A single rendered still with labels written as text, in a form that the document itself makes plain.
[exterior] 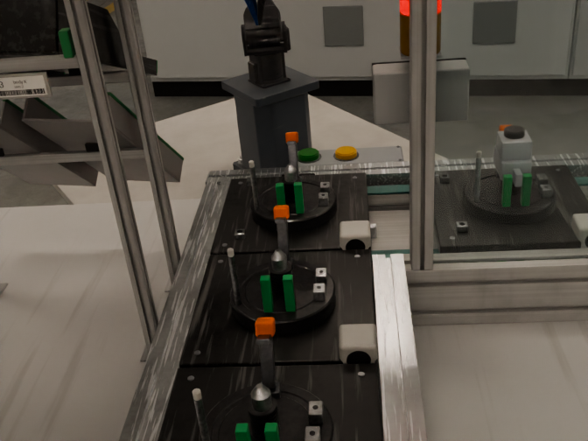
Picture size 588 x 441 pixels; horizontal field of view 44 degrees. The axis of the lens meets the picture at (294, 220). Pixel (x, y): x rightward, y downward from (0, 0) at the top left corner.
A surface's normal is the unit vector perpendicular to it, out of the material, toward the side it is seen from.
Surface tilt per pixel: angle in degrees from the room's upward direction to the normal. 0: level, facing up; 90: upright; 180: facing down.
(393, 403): 0
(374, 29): 90
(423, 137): 90
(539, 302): 90
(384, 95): 90
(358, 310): 0
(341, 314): 0
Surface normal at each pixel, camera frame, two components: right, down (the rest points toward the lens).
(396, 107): -0.06, 0.51
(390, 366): -0.08, -0.86
